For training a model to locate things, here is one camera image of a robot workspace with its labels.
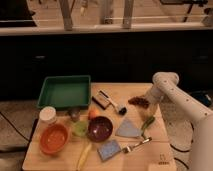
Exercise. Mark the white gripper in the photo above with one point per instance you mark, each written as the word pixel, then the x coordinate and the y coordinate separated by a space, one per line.
pixel 153 95

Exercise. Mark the brown grape bunch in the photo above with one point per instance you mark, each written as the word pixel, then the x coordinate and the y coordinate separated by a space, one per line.
pixel 139 101

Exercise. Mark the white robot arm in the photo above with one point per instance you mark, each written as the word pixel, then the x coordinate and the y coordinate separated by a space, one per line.
pixel 201 153

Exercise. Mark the purple bowl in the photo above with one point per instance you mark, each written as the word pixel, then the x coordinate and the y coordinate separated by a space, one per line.
pixel 99 129

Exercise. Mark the orange bowl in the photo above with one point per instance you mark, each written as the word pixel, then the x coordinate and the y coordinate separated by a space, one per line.
pixel 53 139

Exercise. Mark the wooden cutting board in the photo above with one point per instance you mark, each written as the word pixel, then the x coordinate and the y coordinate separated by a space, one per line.
pixel 155 155

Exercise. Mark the silver fork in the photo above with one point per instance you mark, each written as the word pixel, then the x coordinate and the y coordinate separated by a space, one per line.
pixel 130 148

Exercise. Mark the brown wooden block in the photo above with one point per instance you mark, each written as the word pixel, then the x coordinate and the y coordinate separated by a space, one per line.
pixel 101 102

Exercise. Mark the blue sponge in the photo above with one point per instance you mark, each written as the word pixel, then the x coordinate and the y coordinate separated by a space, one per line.
pixel 108 150

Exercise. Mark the orange fruit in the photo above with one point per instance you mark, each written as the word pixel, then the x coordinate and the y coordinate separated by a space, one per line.
pixel 93 112

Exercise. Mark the yellow banana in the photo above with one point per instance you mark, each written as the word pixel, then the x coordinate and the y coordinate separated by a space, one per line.
pixel 83 157

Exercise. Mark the small green cup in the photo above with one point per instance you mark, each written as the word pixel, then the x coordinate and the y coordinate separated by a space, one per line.
pixel 79 128

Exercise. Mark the brown mushroom toy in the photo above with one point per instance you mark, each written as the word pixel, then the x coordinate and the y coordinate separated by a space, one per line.
pixel 74 114

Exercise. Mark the green plastic tray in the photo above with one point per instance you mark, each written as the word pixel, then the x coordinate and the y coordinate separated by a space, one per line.
pixel 63 92

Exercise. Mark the white lidded jar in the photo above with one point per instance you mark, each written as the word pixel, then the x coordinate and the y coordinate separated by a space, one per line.
pixel 48 115

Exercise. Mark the green handled spatula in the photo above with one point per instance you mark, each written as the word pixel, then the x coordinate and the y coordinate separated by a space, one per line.
pixel 129 130

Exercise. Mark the white handled brush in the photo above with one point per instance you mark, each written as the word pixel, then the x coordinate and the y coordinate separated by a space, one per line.
pixel 121 110

